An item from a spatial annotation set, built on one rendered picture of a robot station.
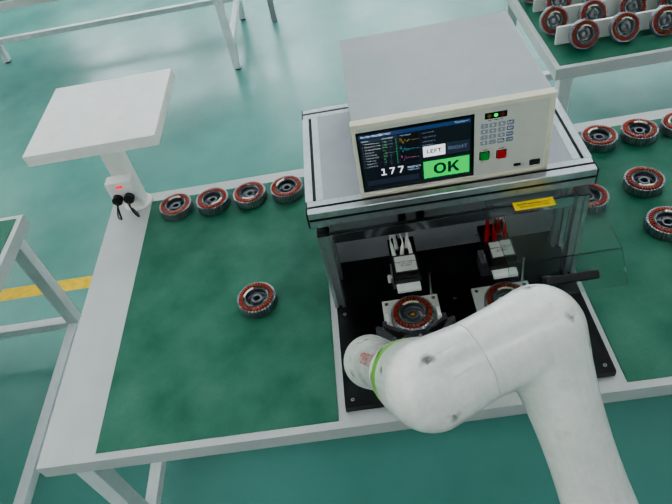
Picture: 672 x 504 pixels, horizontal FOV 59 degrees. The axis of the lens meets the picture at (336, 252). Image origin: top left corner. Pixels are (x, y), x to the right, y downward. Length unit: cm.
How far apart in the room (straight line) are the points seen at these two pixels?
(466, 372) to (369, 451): 154
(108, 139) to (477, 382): 125
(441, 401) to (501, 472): 150
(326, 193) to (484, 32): 55
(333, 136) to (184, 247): 66
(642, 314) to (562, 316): 90
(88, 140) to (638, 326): 150
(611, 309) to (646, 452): 79
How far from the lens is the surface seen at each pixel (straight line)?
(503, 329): 78
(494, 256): 153
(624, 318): 167
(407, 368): 75
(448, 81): 140
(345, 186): 145
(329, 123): 167
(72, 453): 169
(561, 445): 89
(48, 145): 182
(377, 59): 151
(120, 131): 174
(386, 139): 132
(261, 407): 154
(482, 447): 226
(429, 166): 138
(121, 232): 216
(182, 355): 171
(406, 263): 152
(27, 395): 294
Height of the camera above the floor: 205
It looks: 46 degrees down
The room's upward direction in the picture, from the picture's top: 13 degrees counter-clockwise
